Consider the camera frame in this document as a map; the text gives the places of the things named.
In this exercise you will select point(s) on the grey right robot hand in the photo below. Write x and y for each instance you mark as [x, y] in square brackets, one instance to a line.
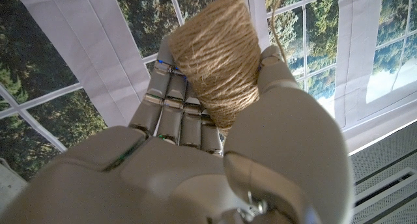
[182, 178]

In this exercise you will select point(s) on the jute twine spool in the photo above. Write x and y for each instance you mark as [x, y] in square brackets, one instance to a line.
[218, 54]

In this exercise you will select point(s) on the jute thread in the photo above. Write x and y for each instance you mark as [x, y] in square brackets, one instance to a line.
[273, 22]

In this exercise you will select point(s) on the printed window forest backdrop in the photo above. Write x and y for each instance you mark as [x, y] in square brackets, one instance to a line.
[65, 71]

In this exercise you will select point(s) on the white slot air vent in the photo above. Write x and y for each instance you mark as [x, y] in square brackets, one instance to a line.
[384, 188]

